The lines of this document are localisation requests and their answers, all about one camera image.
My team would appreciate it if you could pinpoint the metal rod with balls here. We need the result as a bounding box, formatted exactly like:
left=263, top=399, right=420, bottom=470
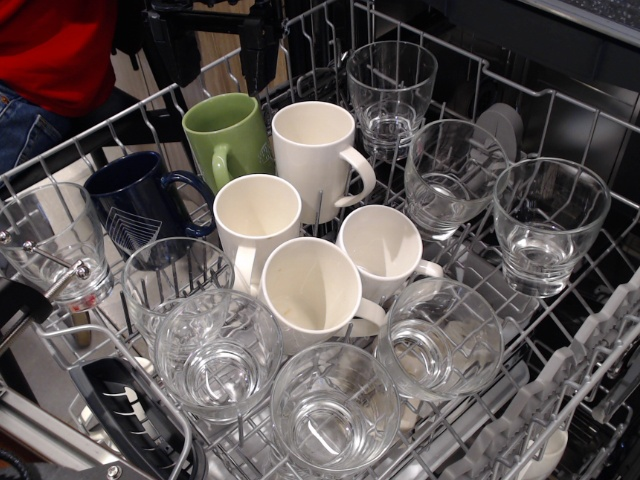
left=1, top=230, right=95, bottom=305

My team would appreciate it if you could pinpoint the small white mug right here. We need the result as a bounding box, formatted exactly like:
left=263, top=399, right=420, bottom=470
left=336, top=205, right=443, bottom=304

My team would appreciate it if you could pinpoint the clear glass front left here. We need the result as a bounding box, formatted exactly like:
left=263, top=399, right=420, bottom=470
left=154, top=289, right=283, bottom=424

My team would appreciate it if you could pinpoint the green ceramic mug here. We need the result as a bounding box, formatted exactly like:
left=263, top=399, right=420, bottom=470
left=182, top=93, right=275, bottom=192

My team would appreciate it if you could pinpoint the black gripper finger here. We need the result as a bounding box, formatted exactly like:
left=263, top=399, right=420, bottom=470
left=240, top=29, right=279, bottom=95
left=143, top=12, right=201, bottom=88

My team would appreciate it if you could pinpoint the navy blue mug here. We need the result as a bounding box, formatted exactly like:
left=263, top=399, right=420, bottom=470
left=84, top=151, right=215, bottom=260

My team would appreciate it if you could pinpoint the clear glass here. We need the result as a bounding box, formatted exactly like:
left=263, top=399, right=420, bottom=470
left=154, top=289, right=283, bottom=424
left=346, top=40, right=438, bottom=162
left=1, top=182, right=114, bottom=313
left=376, top=278, right=504, bottom=401
left=270, top=342, right=401, bottom=479
left=122, top=237, right=235, bottom=348
left=493, top=158, right=611, bottom=298
left=404, top=119, right=509, bottom=241

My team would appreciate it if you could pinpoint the grey round rack wheel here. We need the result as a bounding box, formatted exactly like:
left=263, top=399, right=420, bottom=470
left=476, top=103, right=524, bottom=163

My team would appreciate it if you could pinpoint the clear glass back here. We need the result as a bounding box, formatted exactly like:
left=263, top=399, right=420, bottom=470
left=346, top=40, right=438, bottom=162

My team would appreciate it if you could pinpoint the grey plastic tine holder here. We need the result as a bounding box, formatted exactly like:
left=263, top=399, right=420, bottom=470
left=440, top=273, right=639, bottom=479

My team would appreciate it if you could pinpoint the white mug left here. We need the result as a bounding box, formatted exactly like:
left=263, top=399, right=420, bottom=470
left=213, top=174, right=302, bottom=296

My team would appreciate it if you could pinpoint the clear glass front right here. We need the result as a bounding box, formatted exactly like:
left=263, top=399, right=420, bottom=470
left=376, top=278, right=504, bottom=401

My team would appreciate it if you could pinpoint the clear glass front centre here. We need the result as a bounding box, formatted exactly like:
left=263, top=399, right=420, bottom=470
left=270, top=342, right=401, bottom=479

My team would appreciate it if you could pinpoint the grey wire dishwasher rack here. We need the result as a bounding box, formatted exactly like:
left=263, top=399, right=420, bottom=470
left=1, top=1, right=639, bottom=479

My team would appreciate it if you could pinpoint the white mug front tilted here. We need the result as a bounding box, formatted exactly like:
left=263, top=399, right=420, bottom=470
left=260, top=237, right=386, bottom=355

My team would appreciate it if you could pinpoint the black rack handle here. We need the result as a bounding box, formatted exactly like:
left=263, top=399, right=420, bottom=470
left=69, top=357, right=208, bottom=479

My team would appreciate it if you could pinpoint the clear glass far right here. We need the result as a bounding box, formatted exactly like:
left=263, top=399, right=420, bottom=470
left=493, top=158, right=611, bottom=298

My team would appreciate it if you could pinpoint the tall white mug back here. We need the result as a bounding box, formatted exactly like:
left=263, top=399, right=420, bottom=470
left=271, top=101, right=376, bottom=225

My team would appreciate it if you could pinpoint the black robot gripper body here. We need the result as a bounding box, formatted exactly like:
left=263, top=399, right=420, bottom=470
left=113, top=1, right=284, bottom=54

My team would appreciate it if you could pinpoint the clear glass middle right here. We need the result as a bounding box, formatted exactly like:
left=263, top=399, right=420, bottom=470
left=404, top=119, right=509, bottom=241

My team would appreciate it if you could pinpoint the person in red shirt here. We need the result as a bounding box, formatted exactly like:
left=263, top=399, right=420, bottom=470
left=1, top=0, right=118, bottom=173

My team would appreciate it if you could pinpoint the clear glass far left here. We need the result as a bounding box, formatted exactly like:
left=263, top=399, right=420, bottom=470
left=1, top=182, right=114, bottom=313

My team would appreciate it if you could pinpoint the clear glass left middle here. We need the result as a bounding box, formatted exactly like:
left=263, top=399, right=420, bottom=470
left=122, top=237, right=235, bottom=348

